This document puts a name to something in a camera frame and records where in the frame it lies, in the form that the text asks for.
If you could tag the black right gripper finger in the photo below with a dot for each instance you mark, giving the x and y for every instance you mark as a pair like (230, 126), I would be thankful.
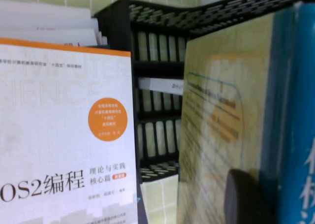
(243, 199)

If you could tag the yellow book with blue spine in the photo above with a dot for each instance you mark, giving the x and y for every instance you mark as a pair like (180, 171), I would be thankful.
(221, 135)

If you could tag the black plastic book holder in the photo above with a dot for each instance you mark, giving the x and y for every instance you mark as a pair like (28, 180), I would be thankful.
(157, 69)

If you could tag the white ROS2 programming book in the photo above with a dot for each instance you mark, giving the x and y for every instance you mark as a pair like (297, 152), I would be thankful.
(61, 135)

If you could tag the white book with red title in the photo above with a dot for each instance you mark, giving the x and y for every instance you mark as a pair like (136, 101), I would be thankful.
(61, 37)

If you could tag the white book with grey title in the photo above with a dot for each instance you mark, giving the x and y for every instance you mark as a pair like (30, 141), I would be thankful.
(49, 14)

